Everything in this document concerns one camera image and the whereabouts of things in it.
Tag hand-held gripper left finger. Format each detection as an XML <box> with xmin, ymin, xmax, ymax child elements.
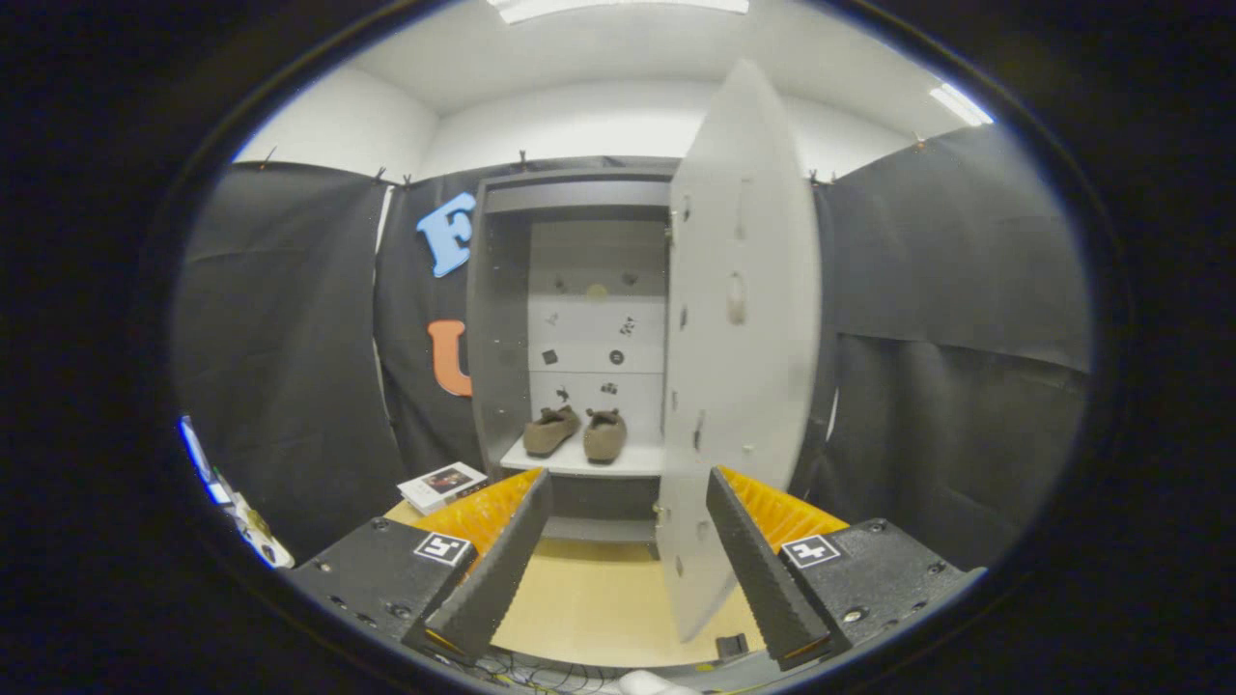
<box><xmin>290</xmin><ymin>468</ymin><xmax>553</xmax><ymax>665</ymax></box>

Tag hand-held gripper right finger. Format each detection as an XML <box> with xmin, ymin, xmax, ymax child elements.
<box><xmin>706</xmin><ymin>466</ymin><xmax>986</xmax><ymax>672</ymax></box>

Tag brown fluffy shoe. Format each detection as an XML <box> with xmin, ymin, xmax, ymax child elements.
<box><xmin>522</xmin><ymin>404</ymin><xmax>582</xmax><ymax>459</ymax></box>
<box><xmin>582</xmin><ymin>408</ymin><xmax>629</xmax><ymax>464</ymax></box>

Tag light grey shoe cabinet door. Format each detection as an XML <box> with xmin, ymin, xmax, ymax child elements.
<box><xmin>655</xmin><ymin>58</ymin><xmax>824</xmax><ymax>643</ymax></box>

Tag dark grey shoe cabinet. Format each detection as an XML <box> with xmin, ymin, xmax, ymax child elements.
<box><xmin>466</xmin><ymin>166</ymin><xmax>677</xmax><ymax>546</ymax></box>

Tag white book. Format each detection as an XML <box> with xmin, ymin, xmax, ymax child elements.
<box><xmin>398</xmin><ymin>461</ymin><xmax>489</xmax><ymax>515</ymax></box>

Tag white cloth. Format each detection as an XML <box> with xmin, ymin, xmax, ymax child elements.
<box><xmin>618</xmin><ymin>671</ymin><xmax>701</xmax><ymax>695</ymax></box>

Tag black backdrop cloth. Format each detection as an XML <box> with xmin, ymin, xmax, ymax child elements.
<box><xmin>174</xmin><ymin>125</ymin><xmax>1092</xmax><ymax>570</ymax></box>

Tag colourful printed object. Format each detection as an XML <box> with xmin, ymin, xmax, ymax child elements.
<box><xmin>179</xmin><ymin>415</ymin><xmax>295</xmax><ymax>570</ymax></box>

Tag small ceiling light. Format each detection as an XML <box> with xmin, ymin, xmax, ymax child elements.
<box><xmin>929</xmin><ymin>83</ymin><xmax>994</xmax><ymax>126</ymax></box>

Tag long ceiling light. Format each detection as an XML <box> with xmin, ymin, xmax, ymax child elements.
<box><xmin>488</xmin><ymin>0</ymin><xmax>749</xmax><ymax>25</ymax></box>

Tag black cables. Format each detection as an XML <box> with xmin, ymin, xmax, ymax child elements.
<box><xmin>473</xmin><ymin>647</ymin><xmax>619</xmax><ymax>692</ymax></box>

